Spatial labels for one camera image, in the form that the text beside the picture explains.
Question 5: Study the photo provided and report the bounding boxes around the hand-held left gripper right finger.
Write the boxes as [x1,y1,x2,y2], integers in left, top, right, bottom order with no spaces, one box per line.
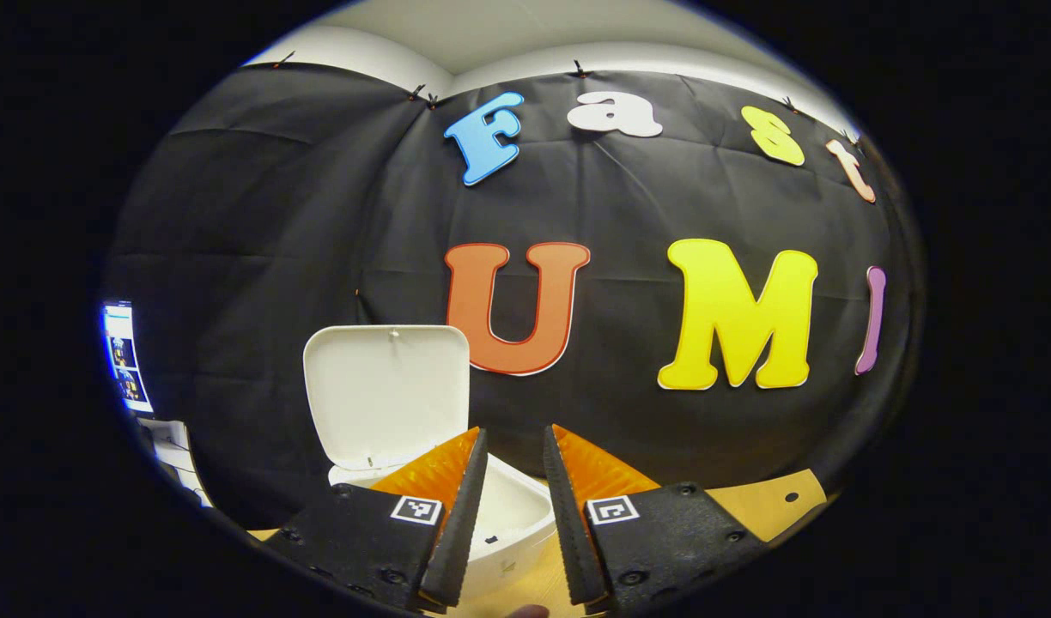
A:
[543,423,771,615]

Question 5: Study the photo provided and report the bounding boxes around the black backdrop cloth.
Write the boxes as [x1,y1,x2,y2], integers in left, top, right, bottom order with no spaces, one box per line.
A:
[100,60,926,533]

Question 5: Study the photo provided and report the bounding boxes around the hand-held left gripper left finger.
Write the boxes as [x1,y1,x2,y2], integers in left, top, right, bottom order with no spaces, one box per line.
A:
[264,427,489,615]

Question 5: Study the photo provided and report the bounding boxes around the white side desk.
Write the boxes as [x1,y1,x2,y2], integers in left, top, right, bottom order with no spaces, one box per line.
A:
[137,418,213,507]

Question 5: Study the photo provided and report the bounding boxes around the computer monitor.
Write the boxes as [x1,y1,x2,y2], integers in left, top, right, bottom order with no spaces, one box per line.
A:
[102,300,155,415]

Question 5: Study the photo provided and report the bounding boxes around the wooden desktop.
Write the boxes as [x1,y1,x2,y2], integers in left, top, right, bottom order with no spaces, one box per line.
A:
[246,469,829,618]

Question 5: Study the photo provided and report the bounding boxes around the white desktop garbage bin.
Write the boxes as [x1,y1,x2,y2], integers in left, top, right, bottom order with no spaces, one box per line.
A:
[302,324,557,602]

